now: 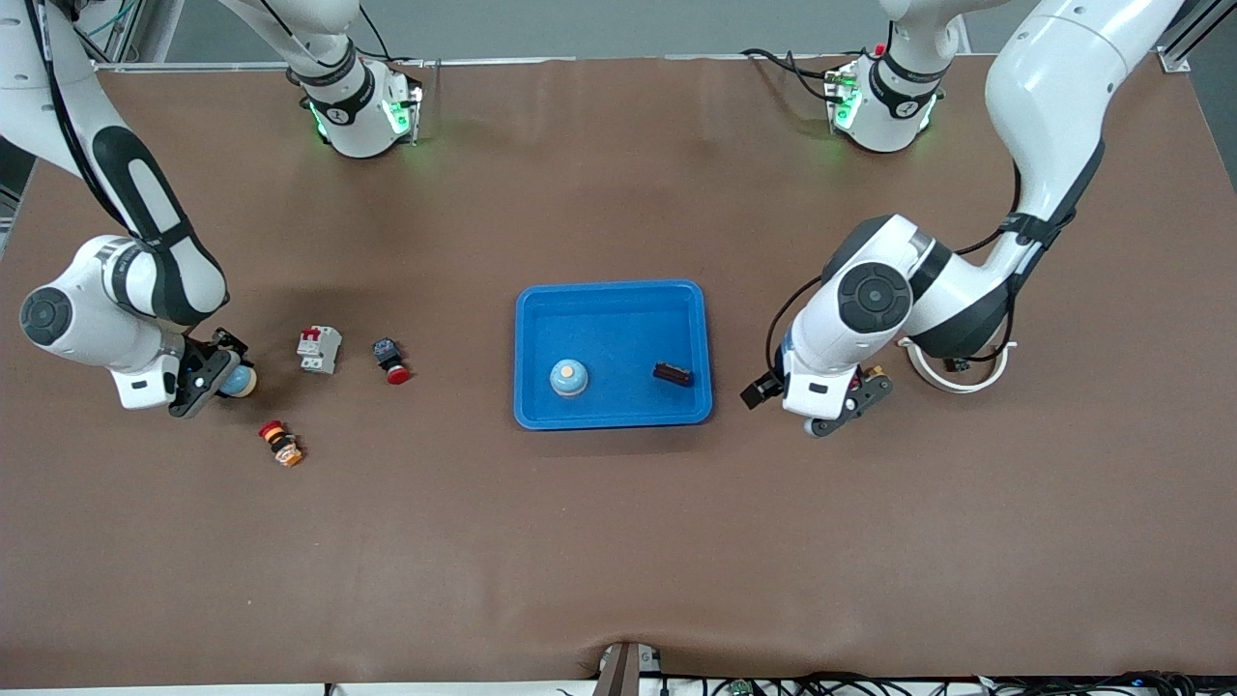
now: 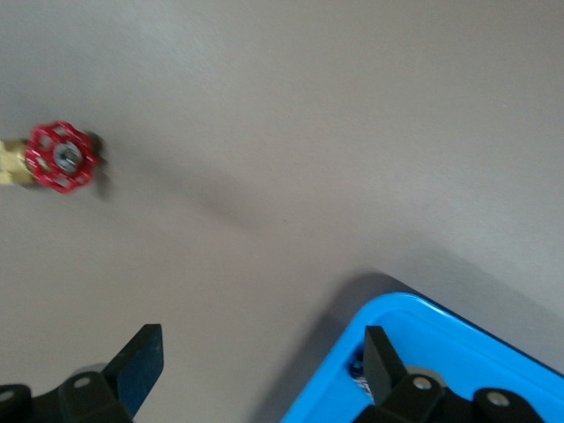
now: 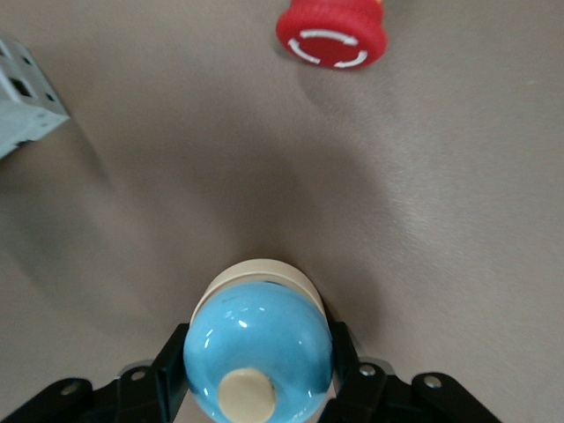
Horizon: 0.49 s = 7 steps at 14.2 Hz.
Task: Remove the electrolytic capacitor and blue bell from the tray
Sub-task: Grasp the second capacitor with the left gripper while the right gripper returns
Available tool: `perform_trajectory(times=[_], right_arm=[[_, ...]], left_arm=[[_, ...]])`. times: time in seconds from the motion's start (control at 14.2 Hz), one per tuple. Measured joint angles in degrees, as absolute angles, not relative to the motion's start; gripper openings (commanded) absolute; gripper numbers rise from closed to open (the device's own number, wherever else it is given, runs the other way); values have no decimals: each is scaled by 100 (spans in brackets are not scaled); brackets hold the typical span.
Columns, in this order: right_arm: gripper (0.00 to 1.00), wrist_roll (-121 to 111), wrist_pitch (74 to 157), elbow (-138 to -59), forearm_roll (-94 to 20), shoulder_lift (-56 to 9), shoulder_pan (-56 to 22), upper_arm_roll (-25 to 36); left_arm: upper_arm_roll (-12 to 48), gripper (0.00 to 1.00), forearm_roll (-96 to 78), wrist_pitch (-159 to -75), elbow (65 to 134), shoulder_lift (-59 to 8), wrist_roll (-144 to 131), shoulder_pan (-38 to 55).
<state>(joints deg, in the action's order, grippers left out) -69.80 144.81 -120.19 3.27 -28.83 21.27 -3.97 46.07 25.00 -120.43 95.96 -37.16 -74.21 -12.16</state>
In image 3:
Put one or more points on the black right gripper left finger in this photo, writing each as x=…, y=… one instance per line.
x=110, y=401

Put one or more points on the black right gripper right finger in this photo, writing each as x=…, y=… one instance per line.
x=396, y=401

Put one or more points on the blue bell cream button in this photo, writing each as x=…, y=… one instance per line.
x=255, y=335

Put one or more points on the brown table mat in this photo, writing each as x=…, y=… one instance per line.
x=396, y=176

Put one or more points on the white circuit breaker red switch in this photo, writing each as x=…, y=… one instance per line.
x=22, y=110

